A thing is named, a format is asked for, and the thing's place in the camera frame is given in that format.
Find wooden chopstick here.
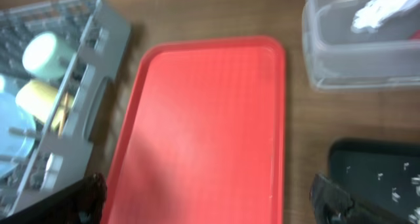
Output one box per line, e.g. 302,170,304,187
58,93,69,137

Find light blue plate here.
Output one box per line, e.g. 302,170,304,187
1,76,36,159

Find rice and peanut scraps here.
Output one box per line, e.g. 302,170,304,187
344,162,419,223

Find red plastic tray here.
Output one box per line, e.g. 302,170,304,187
102,36,285,224

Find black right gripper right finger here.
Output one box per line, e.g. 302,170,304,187
310,173,409,224

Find white plastic fork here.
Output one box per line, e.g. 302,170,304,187
41,154,63,190

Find yellow plastic cup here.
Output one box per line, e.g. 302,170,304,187
15,79,58,124

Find black plastic tray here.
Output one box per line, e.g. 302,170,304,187
328,138,419,223

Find green plastic bowl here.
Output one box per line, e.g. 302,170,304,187
22,32,76,80

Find grey dishwasher rack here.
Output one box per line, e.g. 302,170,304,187
1,0,131,218

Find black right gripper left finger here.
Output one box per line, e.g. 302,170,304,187
1,173,107,224

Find clear plastic bin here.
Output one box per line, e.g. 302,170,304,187
302,0,419,90

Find white napkin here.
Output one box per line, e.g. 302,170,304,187
351,0,419,34

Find red snack wrapper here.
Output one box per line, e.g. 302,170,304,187
410,30,420,40

